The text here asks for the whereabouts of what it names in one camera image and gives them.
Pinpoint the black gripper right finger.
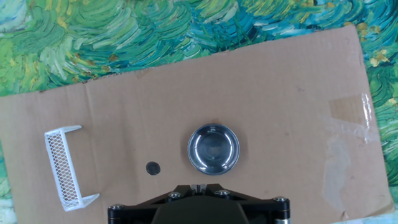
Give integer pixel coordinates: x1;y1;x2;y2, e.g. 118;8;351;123
198;183;290;224

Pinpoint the painted landscape tablecloth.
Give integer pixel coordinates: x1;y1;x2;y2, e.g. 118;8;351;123
0;0;398;224

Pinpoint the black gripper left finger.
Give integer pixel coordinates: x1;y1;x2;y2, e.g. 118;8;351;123
108;184;200;224

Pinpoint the round stainless steel plate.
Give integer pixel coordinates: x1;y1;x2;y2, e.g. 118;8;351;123
187;123;241;176

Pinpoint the brown cardboard sheet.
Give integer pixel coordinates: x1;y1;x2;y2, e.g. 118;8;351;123
0;24;396;224

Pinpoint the white mesh goal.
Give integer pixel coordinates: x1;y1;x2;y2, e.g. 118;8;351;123
44;124;101;212

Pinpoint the clear tape patch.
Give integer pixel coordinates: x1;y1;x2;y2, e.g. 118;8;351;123
323;92;381;144

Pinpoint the black round dot marker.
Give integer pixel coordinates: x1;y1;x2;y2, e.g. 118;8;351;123
146;161;162;176

